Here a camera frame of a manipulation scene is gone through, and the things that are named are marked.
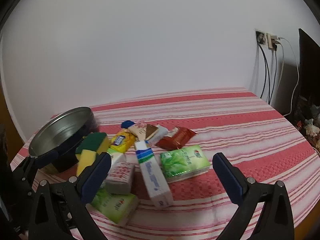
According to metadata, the white brown biscuit packet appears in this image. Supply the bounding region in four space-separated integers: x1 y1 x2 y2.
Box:
144 124 169 145

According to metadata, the beige wall socket with chargers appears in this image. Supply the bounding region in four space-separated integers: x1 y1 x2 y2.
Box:
266 32 282 50

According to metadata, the cream snack packet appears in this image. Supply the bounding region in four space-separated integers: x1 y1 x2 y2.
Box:
128 121 148 140

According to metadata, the black flat panel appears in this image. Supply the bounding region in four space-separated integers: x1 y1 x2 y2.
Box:
292 28 320 120

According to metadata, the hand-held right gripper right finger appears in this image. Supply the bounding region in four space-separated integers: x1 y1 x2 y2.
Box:
212 152 295 240

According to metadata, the dark wall socket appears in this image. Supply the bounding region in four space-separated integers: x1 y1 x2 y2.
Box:
255 29 267 46

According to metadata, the white red-print tissue pack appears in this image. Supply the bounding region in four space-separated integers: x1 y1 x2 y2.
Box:
105 162 135 195

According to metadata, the red striped blanket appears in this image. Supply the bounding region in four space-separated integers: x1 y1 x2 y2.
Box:
10 87 320 240

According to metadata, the brown wooden board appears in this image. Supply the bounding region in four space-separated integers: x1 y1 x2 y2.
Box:
0 82 25 160

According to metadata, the green tissue pack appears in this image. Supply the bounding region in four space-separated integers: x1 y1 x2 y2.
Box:
160 145 211 183
90 187 140 227

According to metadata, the yellow snack packet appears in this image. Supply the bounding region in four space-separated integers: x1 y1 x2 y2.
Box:
110 131 137 153

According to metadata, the green yellow sponge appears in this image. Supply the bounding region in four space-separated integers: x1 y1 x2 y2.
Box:
76 149 98 178
75 132 111 159

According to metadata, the black cable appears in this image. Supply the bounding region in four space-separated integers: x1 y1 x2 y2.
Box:
259 44 270 103
269 49 277 104

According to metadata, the pile of small clutter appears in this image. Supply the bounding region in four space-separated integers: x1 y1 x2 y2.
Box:
295 95 320 150

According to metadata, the round metal tin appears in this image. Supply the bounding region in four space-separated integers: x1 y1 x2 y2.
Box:
28 107 99 173

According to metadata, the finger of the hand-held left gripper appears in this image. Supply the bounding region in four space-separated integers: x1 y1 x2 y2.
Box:
11 151 58 181

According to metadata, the red brown snack packet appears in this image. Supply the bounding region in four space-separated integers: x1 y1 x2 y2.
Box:
156 127 196 151

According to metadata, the white blue toothpaste box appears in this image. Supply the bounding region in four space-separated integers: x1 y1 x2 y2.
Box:
134 140 174 208

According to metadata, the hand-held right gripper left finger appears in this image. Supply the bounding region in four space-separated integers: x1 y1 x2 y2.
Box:
27 152 112 240

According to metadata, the white charger cable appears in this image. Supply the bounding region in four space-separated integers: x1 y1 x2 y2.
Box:
279 37 300 117

